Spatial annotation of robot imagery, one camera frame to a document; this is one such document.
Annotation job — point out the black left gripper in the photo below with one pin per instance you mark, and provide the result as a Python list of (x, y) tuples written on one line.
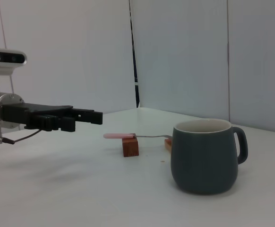
[(33, 110)]

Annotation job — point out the dark grey ceramic cup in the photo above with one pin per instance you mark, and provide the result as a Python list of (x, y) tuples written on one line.
[(203, 163)]

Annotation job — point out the flat wooden spoon rest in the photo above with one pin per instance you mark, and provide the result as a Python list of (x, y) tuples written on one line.
[(167, 144)]

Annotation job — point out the notched wooden block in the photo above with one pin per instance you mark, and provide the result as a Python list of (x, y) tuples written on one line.
[(130, 147)]

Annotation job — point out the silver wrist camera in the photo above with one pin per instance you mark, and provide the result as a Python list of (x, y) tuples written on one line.
[(5, 58)]

